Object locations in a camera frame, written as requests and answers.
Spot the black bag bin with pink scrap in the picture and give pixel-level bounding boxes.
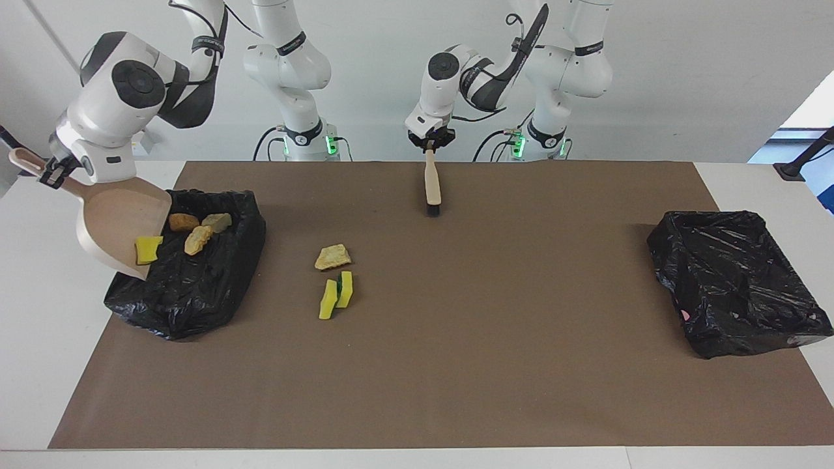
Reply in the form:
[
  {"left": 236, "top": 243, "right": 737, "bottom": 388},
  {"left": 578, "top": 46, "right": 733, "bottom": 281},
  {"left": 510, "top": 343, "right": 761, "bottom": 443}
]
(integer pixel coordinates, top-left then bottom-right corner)
[{"left": 646, "top": 210, "right": 834, "bottom": 360}]

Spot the white wall cable conduit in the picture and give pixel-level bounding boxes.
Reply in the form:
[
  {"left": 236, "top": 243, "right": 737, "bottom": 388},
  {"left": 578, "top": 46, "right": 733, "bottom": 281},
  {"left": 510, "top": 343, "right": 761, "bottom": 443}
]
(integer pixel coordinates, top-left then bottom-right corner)
[{"left": 23, "top": 0, "right": 85, "bottom": 82}]

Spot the beige brush with black bristles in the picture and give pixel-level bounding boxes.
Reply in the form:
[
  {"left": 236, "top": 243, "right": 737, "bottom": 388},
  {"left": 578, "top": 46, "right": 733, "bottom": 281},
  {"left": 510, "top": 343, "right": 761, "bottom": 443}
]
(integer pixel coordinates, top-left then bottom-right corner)
[{"left": 424, "top": 149, "right": 443, "bottom": 218}]

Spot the beige orange striped foam chunk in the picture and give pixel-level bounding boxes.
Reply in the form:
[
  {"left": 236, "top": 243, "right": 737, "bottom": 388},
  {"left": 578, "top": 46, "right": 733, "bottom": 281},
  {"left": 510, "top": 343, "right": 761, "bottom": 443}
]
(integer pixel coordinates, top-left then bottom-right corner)
[{"left": 184, "top": 225, "right": 214, "bottom": 256}]

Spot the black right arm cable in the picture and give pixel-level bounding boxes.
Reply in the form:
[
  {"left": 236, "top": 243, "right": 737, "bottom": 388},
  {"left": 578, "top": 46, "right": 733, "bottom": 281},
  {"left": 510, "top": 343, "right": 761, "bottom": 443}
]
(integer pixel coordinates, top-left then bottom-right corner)
[{"left": 156, "top": 0, "right": 261, "bottom": 129}]

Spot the brown table mat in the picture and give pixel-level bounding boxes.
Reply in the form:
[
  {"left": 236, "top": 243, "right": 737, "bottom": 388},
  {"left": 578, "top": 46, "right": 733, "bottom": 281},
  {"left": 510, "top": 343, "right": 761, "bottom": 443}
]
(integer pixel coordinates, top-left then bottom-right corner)
[{"left": 49, "top": 161, "right": 834, "bottom": 450}]

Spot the beige plastic dustpan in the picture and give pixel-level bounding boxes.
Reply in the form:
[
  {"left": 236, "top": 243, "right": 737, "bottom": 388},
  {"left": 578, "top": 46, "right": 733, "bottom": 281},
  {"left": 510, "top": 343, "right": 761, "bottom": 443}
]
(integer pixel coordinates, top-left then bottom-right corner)
[{"left": 8, "top": 147, "right": 173, "bottom": 281}]

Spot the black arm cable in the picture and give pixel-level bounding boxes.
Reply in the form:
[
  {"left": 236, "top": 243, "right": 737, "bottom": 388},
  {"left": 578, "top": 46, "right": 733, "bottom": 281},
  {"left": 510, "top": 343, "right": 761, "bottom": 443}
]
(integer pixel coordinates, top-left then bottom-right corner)
[
  {"left": 156, "top": 0, "right": 261, "bottom": 129},
  {"left": 450, "top": 3, "right": 551, "bottom": 124}
]

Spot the blue furniture edge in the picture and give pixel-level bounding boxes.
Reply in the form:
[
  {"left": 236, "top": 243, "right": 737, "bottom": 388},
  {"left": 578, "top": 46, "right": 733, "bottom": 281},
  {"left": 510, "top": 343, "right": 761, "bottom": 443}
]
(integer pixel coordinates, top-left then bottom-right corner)
[{"left": 811, "top": 171, "right": 834, "bottom": 216}]

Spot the black clamp stand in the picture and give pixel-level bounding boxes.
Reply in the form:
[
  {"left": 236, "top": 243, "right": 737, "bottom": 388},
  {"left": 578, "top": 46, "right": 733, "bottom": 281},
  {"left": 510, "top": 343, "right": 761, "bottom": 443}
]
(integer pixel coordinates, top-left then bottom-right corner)
[
  {"left": 0, "top": 124, "right": 27, "bottom": 154},
  {"left": 773, "top": 126, "right": 834, "bottom": 182}
]

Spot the black bag lined bin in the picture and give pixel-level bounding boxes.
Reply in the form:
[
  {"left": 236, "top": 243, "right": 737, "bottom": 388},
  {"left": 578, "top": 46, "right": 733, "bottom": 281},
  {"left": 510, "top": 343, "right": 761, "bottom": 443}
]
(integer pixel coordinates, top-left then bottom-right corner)
[{"left": 104, "top": 189, "right": 267, "bottom": 341}]

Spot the plain yellow sponge piece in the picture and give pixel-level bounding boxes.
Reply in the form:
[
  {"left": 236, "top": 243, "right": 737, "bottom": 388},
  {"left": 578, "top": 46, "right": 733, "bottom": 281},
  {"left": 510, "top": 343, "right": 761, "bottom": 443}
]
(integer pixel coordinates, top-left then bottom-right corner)
[{"left": 135, "top": 236, "right": 164, "bottom": 266}]

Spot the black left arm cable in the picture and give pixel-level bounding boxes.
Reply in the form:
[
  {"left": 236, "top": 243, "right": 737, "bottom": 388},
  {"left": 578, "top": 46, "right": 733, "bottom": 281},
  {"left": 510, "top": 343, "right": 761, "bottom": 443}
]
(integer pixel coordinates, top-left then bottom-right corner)
[{"left": 450, "top": 3, "right": 551, "bottom": 124}]

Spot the beige stone-like foam chunk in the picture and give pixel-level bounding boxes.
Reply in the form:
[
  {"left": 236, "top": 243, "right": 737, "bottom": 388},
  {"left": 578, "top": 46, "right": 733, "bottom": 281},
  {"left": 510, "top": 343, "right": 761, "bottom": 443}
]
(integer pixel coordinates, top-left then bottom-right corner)
[{"left": 314, "top": 244, "right": 352, "bottom": 272}]

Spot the black base cable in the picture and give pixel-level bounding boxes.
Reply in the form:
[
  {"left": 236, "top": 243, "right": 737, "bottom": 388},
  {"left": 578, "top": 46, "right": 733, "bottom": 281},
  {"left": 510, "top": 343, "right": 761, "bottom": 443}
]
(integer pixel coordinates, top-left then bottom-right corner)
[
  {"left": 253, "top": 126, "right": 287, "bottom": 162},
  {"left": 473, "top": 129, "right": 519, "bottom": 162}
]

